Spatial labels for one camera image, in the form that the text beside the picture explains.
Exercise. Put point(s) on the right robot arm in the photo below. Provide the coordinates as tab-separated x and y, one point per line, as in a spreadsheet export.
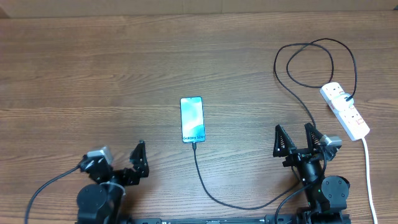
326	196

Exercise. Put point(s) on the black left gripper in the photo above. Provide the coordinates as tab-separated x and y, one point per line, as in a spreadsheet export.
132	178

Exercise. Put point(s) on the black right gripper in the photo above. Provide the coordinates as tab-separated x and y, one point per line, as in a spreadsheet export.
286	145

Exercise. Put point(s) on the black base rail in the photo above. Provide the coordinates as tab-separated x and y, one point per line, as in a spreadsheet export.
214	221

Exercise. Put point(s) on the white charger plug adapter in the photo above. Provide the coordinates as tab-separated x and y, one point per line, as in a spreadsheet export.
341	102

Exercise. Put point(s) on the white power strip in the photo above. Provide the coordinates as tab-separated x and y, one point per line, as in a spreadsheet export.
350	119

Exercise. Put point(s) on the Samsung Galaxy smartphone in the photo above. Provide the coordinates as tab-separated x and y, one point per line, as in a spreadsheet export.
192	119

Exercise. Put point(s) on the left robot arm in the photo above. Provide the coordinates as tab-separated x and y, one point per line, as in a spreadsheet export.
100	202

